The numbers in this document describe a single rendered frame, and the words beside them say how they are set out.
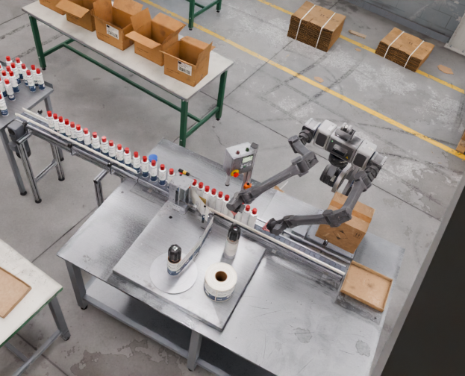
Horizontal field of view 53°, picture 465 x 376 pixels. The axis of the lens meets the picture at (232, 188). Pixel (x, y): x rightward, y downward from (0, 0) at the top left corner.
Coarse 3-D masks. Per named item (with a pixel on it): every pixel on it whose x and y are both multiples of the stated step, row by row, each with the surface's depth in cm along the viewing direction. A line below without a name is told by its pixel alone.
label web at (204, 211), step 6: (192, 192) 329; (192, 198) 334; (198, 198) 324; (204, 204) 319; (204, 210) 319; (204, 216) 325; (210, 222) 313; (210, 228) 321; (204, 234) 306; (204, 240) 315
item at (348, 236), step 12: (336, 192) 332; (336, 204) 325; (360, 204) 328; (360, 216) 321; (324, 228) 329; (336, 228) 323; (348, 228) 317; (360, 228) 314; (336, 240) 331; (348, 240) 325; (360, 240) 320
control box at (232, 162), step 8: (240, 144) 301; (248, 144) 302; (232, 152) 295; (240, 152) 296; (248, 152) 297; (224, 160) 305; (232, 160) 295; (240, 160) 298; (224, 168) 309; (232, 168) 299; (248, 168) 308; (232, 176) 306
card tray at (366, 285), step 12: (360, 264) 326; (348, 276) 322; (360, 276) 323; (372, 276) 325; (384, 276) 322; (348, 288) 316; (360, 288) 317; (372, 288) 319; (384, 288) 320; (360, 300) 310; (372, 300) 313; (384, 300) 314
